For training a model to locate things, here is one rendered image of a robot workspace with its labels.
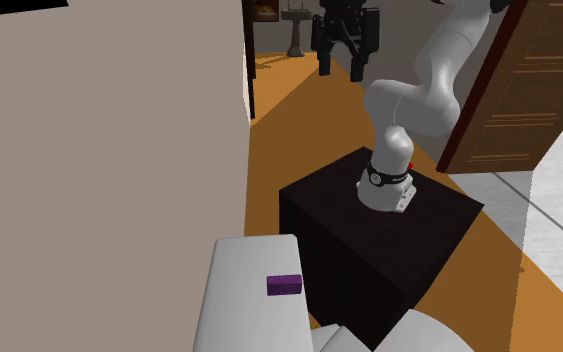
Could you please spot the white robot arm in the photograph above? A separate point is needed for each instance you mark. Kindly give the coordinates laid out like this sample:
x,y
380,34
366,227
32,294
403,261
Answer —
x,y
429,105

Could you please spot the grey pedestal sink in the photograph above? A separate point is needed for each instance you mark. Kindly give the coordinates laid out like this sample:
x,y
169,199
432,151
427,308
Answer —
x,y
295,29

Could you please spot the dark framed wall picture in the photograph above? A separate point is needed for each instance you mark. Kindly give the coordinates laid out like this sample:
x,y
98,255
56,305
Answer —
x,y
265,10

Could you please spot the purple box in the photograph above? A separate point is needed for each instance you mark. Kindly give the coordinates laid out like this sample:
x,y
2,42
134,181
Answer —
x,y
284,285

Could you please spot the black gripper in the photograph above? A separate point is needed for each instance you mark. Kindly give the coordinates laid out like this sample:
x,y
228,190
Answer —
x,y
343,19

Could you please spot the dark robot stand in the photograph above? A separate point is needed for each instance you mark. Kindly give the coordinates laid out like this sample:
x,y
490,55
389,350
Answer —
x,y
368,244

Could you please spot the brown wooden door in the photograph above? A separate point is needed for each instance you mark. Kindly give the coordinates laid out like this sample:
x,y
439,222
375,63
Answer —
x,y
529,92

